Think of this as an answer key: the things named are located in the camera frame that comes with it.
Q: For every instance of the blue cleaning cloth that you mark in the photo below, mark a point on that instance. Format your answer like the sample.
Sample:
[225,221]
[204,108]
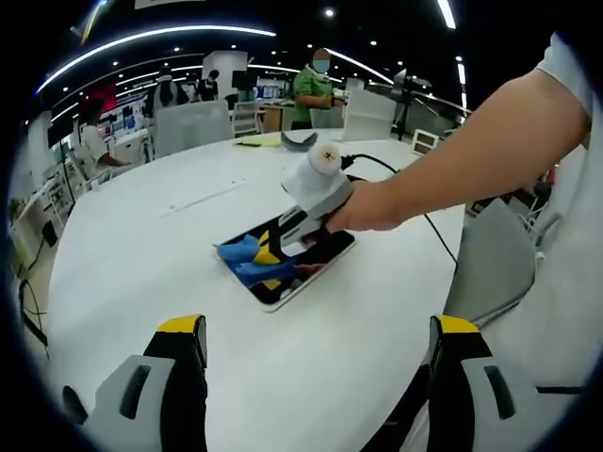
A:
[240,254]

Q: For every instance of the person's white shirt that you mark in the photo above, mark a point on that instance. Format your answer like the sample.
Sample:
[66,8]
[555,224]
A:
[556,282]

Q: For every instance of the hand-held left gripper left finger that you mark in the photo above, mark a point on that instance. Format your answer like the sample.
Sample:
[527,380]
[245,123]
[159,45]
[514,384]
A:
[108,424]

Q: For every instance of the white mesh chair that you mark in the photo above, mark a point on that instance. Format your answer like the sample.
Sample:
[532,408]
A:
[247,120]

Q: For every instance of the red wall screen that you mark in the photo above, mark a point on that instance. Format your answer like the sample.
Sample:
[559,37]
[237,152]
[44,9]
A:
[104,96]

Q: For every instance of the white partition panel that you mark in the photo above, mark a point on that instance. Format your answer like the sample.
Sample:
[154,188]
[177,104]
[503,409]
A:
[369,115]

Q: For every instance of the yellow cloth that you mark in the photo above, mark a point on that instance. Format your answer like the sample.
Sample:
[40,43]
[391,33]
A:
[256,142]

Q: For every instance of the grey office chair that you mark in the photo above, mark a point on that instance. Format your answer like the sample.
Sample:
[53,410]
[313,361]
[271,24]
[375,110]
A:
[492,263]

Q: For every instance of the hanging ceiling sign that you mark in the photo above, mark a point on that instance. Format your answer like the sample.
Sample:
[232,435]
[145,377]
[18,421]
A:
[169,4]

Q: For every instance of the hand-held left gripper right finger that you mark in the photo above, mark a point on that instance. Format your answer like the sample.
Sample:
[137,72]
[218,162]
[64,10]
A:
[476,414]

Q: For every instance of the black tripod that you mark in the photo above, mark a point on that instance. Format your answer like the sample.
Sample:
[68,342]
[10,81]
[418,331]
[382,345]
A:
[405,94]

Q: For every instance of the white drawer cabinet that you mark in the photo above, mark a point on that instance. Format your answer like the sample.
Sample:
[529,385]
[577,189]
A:
[425,142]

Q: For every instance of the grey curved headset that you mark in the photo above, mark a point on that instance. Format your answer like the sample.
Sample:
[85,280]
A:
[299,143]

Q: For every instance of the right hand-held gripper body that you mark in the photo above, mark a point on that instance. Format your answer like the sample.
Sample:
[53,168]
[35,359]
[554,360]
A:
[313,188]

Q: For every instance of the person's right hand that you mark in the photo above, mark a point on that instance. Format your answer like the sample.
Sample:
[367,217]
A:
[372,209]

